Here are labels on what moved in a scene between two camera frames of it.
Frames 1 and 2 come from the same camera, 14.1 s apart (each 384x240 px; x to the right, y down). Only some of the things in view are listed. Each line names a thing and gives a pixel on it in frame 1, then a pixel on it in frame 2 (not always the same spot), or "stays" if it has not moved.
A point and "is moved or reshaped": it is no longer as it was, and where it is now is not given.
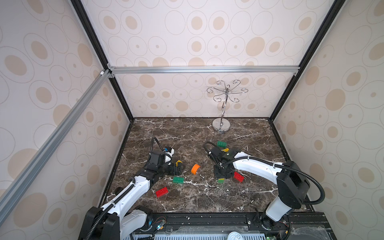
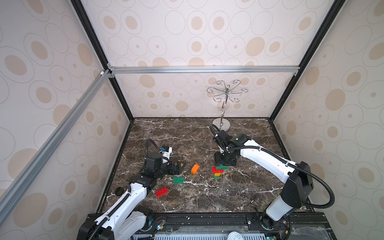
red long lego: (238, 177) is moved or reshaped
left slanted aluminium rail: (52, 141) stays
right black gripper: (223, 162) → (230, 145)
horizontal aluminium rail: (204, 70) stays
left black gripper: (174, 171) stays
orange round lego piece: (194, 169) stays
